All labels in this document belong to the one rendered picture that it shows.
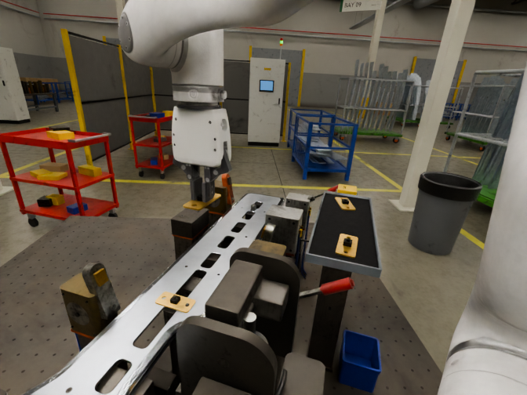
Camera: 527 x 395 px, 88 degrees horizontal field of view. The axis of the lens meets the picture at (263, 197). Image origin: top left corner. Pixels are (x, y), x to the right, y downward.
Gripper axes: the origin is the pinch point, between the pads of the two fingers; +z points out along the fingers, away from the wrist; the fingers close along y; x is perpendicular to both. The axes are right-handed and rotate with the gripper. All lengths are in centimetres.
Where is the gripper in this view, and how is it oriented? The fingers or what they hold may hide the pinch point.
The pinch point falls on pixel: (202, 189)
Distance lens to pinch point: 54.1
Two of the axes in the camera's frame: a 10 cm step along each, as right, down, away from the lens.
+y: -9.3, -1.7, 3.1
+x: -3.5, 3.3, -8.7
